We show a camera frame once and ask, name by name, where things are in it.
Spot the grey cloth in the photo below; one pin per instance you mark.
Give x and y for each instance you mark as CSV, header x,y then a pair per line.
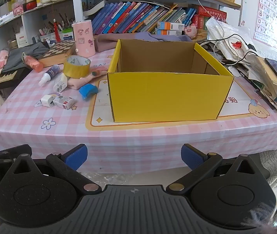
x,y
21,51

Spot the purple cloth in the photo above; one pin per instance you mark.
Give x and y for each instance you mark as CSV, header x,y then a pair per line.
x,y
109,41

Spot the row of colourful books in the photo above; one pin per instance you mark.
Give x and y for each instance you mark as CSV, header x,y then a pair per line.
x,y
128,17

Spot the row of red books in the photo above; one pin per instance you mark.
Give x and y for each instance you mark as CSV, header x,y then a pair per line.
x,y
209,14

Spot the yellow cardboard box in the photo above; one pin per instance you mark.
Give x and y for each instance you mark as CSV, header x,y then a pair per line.
x,y
165,97

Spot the blue plastic packet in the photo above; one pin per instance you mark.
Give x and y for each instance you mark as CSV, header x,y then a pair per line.
x,y
88,90

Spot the white box with red label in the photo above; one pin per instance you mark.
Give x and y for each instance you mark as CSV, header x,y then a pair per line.
x,y
21,40

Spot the wooden chessboard box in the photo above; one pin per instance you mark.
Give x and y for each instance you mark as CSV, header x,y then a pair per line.
x,y
58,50

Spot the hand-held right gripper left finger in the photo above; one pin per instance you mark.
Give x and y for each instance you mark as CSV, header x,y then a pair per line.
x,y
76,154

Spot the orange white carton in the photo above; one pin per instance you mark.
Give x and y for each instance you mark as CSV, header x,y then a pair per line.
x,y
170,32
170,25

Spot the small white charger plug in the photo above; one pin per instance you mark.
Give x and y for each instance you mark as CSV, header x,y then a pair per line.
x,y
47,101

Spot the green white pen cup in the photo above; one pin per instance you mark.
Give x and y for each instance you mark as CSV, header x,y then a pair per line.
x,y
66,34

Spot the large white charger plug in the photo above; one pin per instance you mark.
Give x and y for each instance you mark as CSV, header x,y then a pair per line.
x,y
60,84

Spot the pink storage box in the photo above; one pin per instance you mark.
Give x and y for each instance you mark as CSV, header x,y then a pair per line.
x,y
18,8

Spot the yellow tape roll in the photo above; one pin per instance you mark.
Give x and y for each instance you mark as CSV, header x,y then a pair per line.
x,y
72,72

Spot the orange pink bottle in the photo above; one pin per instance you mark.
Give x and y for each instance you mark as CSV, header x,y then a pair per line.
x,y
35,64

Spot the dark blue spray bottle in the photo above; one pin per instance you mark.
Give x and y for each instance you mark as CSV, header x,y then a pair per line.
x,y
52,72

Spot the small white red carton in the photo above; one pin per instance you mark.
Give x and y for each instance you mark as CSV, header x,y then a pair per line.
x,y
64,102

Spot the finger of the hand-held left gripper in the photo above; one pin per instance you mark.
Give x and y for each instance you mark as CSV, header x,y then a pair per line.
x,y
11,151

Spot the black piano keyboard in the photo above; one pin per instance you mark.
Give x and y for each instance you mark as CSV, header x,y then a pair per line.
x,y
7,76

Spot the red round jar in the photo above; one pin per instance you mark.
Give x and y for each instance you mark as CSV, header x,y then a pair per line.
x,y
30,3

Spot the white tote bag red print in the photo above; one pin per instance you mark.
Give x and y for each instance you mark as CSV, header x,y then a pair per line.
x,y
226,43

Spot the pink pig plush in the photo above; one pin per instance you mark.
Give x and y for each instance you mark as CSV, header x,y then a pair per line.
x,y
190,30

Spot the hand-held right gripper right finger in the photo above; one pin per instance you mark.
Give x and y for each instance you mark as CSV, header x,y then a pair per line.
x,y
192,154

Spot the stack of worn books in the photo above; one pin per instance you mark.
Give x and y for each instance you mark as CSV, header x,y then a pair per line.
x,y
274,90

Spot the red tassel doll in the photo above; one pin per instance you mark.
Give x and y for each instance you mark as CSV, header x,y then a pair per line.
x,y
57,30

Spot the pink cylinder container with stickers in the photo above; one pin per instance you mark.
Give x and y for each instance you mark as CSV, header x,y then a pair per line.
x,y
83,39

